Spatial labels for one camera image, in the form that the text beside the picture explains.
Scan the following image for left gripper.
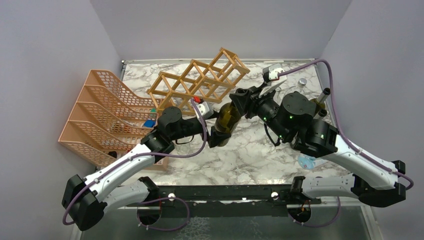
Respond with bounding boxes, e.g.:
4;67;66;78
170;109;231;147

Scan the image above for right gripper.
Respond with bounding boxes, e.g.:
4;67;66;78
230;81;292;142

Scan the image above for dark green wine bottle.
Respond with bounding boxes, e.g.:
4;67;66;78
211;102;242;135

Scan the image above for wooden wine rack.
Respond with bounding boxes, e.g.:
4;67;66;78
146;47;251;116

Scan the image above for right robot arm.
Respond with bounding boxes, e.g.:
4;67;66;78
229;87;407;208

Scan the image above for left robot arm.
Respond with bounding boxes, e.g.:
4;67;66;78
62;104;231;231

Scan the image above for clear bottle silver cap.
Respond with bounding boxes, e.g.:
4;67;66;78
283;78;308;98

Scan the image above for green wine bottle rear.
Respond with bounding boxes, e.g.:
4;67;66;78
310;87;331;115

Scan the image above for green wine bottle front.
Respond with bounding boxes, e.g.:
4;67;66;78
314;109;328;120

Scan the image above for peach plastic file rack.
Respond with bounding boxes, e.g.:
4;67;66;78
58;69;159;168

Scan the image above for peach desk organizer tray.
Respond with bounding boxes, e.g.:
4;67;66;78
145;157;169;171

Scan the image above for blue small object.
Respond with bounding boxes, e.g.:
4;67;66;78
143;119;157;128

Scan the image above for blue white packaged item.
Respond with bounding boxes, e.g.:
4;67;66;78
297;154;328;170

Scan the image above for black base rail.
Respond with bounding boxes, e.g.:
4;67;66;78
109;183;362;220

